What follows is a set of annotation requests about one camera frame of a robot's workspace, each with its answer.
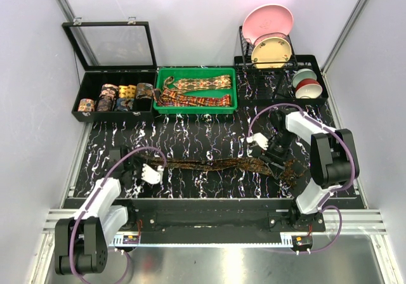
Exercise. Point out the rolled tie brown olive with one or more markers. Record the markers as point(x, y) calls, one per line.
point(144, 91)

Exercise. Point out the black key pattern tie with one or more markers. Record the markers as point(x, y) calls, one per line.
point(294, 169)

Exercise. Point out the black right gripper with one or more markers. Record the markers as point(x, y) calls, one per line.
point(276, 169)

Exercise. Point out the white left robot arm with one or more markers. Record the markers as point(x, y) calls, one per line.
point(82, 240)

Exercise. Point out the rolled tie yellow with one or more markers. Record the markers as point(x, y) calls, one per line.
point(127, 91)

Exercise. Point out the rolled tie dark blue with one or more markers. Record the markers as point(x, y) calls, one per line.
point(124, 105)

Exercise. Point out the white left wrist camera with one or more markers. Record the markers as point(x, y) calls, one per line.
point(152, 176)

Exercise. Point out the pale green bowl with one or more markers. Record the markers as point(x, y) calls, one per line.
point(304, 73)

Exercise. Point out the red multicolour checked tie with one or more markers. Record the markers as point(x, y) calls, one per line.
point(169, 98)

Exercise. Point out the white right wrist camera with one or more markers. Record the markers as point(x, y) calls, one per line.
point(258, 139)

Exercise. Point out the glass box lid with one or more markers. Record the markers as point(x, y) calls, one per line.
point(112, 46)

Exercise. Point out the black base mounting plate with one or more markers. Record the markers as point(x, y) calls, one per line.
point(150, 220)

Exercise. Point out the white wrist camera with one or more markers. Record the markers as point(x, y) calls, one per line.
point(258, 139)
point(152, 176)

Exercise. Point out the rolled tie pink paisley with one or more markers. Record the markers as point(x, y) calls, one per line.
point(109, 90)

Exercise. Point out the red bowl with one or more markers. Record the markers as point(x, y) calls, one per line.
point(308, 88)

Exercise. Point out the aluminium frame rail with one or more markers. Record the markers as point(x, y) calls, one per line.
point(354, 221)

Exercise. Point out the black dish tray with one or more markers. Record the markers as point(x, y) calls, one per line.
point(262, 87)

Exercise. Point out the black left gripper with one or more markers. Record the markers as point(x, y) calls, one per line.
point(140, 161)

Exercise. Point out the rolled tie dark floral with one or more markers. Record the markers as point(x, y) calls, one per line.
point(105, 104)

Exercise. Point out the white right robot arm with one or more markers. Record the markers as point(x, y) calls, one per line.
point(333, 158)

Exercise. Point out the cream ikat pattern tie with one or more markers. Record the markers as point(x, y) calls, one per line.
point(186, 85)

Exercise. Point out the green plastic tray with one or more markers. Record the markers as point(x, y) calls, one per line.
point(194, 73)

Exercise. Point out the black wire dish rack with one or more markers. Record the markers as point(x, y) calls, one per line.
point(247, 48)

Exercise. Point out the pink plate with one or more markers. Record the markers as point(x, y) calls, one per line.
point(267, 19)

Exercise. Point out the rolled tie blue orange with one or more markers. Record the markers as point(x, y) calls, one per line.
point(86, 105)

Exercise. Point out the yellow floral plate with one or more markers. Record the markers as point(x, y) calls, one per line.
point(272, 52)

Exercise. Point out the black tie storage box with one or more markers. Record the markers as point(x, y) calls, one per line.
point(91, 87)

